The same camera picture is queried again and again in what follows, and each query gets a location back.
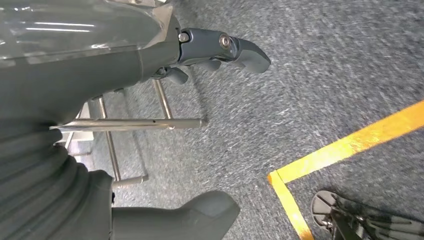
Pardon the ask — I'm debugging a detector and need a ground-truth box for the stainless steel workbench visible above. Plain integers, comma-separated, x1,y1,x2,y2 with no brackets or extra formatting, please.
49,79,209,190

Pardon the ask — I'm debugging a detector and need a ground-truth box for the yellow floor tape square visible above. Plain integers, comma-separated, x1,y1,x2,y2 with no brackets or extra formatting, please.
267,99,424,240

